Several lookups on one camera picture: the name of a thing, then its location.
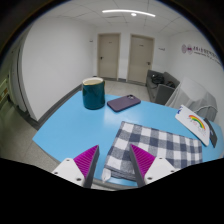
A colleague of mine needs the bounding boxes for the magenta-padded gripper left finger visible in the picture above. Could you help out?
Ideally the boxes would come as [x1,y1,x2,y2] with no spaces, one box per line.
[52,144,101,190]

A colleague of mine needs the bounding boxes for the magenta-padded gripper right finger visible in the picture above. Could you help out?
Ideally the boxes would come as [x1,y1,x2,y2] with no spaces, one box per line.
[129,143,181,188]

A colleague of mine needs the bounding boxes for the grey white checked towel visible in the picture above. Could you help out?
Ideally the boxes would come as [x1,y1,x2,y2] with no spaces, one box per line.
[101,120,204,184]

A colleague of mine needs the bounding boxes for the white rainbow print board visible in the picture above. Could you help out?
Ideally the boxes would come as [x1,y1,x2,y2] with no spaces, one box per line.
[174,104,212,147]

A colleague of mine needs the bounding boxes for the purple smartphone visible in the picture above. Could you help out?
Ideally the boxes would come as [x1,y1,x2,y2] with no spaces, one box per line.
[106,94,142,113]

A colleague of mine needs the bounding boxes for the grey sofa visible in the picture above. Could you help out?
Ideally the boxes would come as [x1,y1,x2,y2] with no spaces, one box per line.
[145,69,181,106]

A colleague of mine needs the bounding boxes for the dark green mug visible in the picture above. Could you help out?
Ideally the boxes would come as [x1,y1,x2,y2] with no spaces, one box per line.
[81,76,106,111]

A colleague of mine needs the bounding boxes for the dark bag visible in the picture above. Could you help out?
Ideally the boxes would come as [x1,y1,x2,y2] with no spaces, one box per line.
[151,73,165,85]

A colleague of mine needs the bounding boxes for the beige door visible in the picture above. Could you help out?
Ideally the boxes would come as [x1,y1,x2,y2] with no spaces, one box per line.
[97,32,121,81]
[127,33,155,85]

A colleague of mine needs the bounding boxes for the long ceiling light strip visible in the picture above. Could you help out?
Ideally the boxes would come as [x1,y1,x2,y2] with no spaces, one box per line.
[101,8,157,18]

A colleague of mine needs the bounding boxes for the purple wall sign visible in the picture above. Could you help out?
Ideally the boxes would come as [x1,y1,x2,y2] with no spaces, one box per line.
[180,43,221,63]

